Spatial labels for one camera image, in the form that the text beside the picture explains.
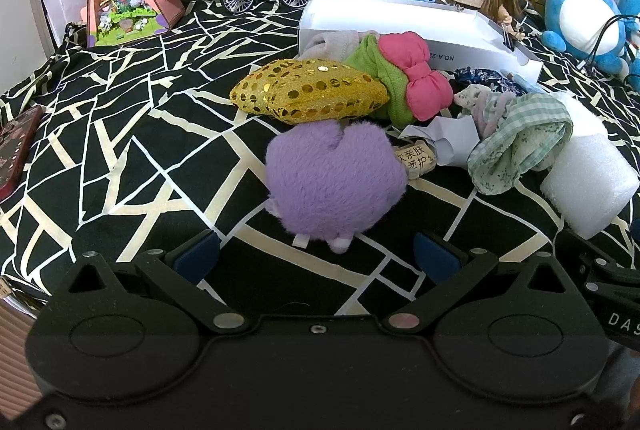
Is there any small beige printed pad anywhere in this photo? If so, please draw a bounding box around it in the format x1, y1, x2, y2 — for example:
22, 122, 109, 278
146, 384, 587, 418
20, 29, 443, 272
394, 141, 437, 179

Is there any blue round Marill plush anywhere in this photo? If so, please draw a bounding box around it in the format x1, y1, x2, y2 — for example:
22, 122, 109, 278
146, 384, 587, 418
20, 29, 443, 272
540, 0, 628, 76

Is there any pink bow green scrunchie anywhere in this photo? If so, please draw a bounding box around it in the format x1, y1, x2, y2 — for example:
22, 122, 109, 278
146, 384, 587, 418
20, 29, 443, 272
346, 31, 454, 130

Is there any black cable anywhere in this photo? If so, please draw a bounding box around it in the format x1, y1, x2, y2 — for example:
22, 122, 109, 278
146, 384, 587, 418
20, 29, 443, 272
579, 12, 640, 69

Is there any green gingham floral cloth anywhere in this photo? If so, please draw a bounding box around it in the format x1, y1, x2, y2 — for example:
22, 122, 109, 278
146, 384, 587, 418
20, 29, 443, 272
454, 84, 573, 196

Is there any white cardboard box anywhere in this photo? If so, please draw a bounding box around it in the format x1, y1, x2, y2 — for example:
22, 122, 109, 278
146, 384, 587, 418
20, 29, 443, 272
298, 0, 542, 84

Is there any purple fluffy heart plush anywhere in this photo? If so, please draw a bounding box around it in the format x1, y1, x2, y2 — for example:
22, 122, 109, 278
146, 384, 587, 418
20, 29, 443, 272
265, 120, 408, 253

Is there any blue Doraemon plush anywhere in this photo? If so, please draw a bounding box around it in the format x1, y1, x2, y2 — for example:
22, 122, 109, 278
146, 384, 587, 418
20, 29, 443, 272
618, 0, 640, 92

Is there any navy floral drawstring pouch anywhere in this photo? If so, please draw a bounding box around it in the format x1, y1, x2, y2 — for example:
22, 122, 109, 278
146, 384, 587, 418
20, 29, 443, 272
449, 67, 526, 96

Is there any dark red booklet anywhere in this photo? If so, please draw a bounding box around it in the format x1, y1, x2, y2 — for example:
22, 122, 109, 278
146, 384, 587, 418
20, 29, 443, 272
0, 104, 44, 200

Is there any white foam block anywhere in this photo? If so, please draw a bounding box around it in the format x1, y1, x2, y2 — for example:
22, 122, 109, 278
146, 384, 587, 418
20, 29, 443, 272
540, 92, 639, 239

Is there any black white patterned cloth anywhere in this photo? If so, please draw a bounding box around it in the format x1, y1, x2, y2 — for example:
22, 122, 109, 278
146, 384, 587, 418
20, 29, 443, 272
0, 0, 640, 316

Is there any white paper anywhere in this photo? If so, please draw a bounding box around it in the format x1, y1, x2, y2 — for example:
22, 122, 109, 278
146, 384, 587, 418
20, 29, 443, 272
399, 116, 480, 167

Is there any pale pink cloth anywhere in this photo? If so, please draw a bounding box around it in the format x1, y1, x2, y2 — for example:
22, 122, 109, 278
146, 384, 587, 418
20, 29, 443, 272
297, 30, 380, 62

